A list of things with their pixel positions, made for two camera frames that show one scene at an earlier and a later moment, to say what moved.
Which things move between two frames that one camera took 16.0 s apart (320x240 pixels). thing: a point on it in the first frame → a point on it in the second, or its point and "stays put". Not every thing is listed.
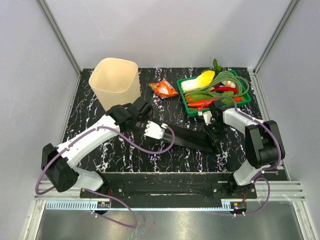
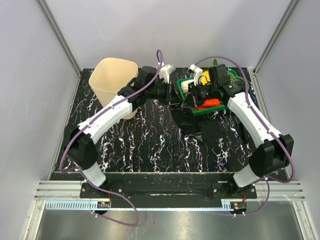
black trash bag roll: x=191 y=138 → x=217 y=128
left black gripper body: x=139 y=127 → x=157 y=92
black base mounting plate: x=171 y=190 stays put
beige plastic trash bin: x=115 y=82 stays put
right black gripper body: x=216 y=130 → x=200 y=93
